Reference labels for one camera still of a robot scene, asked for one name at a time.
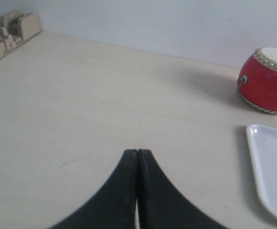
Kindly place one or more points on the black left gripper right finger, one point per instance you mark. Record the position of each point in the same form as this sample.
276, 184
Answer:
160, 204

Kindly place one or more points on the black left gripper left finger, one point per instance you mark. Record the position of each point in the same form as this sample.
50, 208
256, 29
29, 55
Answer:
113, 205

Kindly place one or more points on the small red drum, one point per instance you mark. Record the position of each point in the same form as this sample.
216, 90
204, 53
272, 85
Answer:
257, 80

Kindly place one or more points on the white rectangular plastic tray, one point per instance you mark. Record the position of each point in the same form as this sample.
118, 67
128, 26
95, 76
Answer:
262, 144

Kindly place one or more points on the beige moulded cardboard holder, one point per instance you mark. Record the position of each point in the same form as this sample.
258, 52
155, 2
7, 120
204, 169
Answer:
17, 28

